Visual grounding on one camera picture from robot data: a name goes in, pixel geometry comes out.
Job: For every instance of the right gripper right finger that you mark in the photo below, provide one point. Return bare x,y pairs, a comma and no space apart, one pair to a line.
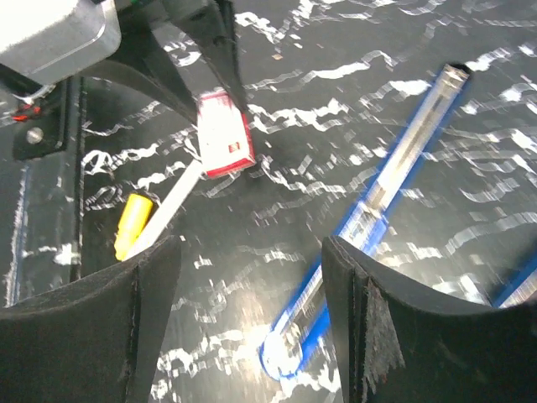
398,340

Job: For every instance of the yellow marker cap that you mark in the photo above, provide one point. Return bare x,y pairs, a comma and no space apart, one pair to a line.
132,222

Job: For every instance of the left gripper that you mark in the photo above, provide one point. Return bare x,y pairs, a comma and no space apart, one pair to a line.
139,63

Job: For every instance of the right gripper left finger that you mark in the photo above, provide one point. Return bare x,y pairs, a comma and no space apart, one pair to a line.
97,339

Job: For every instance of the red white staple box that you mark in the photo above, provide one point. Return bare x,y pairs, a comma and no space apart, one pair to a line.
223,136

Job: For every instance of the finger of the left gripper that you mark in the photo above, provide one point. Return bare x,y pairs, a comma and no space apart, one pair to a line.
211,25

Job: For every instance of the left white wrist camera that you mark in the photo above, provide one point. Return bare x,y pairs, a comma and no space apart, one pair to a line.
48,41

